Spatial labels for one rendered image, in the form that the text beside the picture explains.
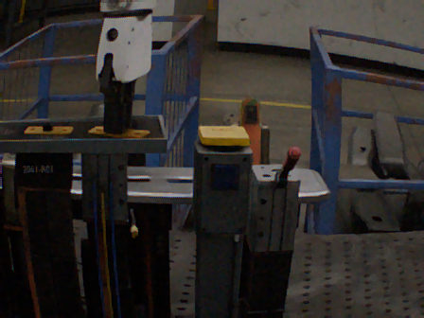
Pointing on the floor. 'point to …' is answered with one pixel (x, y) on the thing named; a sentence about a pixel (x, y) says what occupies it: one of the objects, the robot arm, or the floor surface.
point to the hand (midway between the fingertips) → (117, 114)
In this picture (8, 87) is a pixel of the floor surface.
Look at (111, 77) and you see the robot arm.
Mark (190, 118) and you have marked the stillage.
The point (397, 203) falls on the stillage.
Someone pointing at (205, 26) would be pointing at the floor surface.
